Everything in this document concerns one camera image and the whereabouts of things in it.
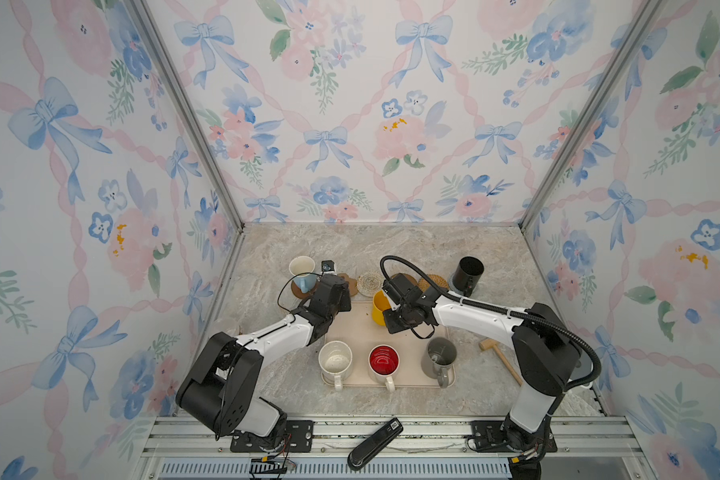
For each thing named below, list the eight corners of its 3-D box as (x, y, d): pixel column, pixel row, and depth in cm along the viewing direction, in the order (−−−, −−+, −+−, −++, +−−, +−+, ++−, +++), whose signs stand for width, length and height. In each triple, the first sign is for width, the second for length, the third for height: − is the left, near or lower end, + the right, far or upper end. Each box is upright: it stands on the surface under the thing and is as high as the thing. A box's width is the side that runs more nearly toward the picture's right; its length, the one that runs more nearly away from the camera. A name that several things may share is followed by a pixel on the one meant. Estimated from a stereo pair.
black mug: (456, 300, 101) (464, 284, 93) (450, 274, 108) (457, 256, 100) (480, 300, 101) (490, 284, 93) (472, 274, 108) (481, 256, 100)
